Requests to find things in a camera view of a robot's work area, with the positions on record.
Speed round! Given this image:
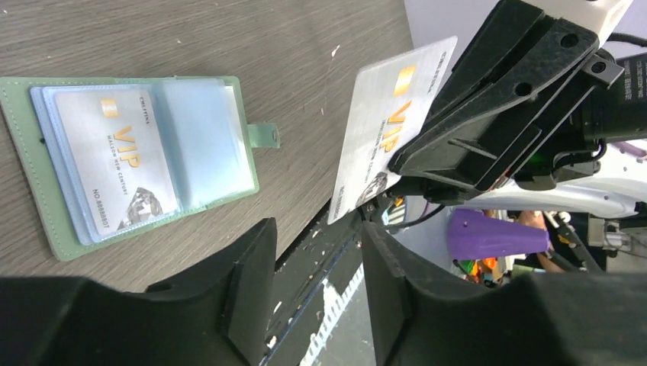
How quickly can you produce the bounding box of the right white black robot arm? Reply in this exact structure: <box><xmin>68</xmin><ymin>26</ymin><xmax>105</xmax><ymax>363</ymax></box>
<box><xmin>389</xmin><ymin>1</ymin><xmax>646</xmax><ymax>218</ymax></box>

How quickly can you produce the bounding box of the mint green card holder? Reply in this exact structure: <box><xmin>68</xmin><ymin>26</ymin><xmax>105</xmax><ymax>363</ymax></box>
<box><xmin>1</xmin><ymin>76</ymin><xmax>280</xmax><ymax>262</ymax></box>

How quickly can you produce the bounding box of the aluminium frame rail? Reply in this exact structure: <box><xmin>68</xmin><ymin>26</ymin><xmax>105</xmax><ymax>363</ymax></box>
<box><xmin>298</xmin><ymin>201</ymin><xmax>410</xmax><ymax>366</ymax></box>

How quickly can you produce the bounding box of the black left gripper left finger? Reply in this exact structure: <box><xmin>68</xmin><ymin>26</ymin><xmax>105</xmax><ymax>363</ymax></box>
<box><xmin>1</xmin><ymin>218</ymin><xmax>277</xmax><ymax>365</ymax></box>

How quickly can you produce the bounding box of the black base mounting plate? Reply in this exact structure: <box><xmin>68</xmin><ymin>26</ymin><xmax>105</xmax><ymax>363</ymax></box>
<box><xmin>260</xmin><ymin>207</ymin><xmax>364</xmax><ymax>365</ymax></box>

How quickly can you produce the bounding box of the purple cone object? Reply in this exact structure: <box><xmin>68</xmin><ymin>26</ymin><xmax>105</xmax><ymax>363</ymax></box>
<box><xmin>446</xmin><ymin>209</ymin><xmax>549</xmax><ymax>260</ymax></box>

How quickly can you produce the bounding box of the silver VIP card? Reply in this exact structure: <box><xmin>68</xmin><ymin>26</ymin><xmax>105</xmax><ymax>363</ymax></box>
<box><xmin>43</xmin><ymin>85</ymin><xmax>179</xmax><ymax>242</ymax></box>
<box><xmin>327</xmin><ymin>36</ymin><xmax>458</xmax><ymax>224</ymax></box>

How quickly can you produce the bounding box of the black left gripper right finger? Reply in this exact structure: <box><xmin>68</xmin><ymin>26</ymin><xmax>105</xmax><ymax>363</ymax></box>
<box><xmin>362</xmin><ymin>222</ymin><xmax>646</xmax><ymax>365</ymax></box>

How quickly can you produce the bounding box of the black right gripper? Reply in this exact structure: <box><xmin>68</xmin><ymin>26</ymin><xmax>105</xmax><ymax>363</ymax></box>
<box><xmin>388</xmin><ymin>1</ymin><xmax>646</xmax><ymax>192</ymax></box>

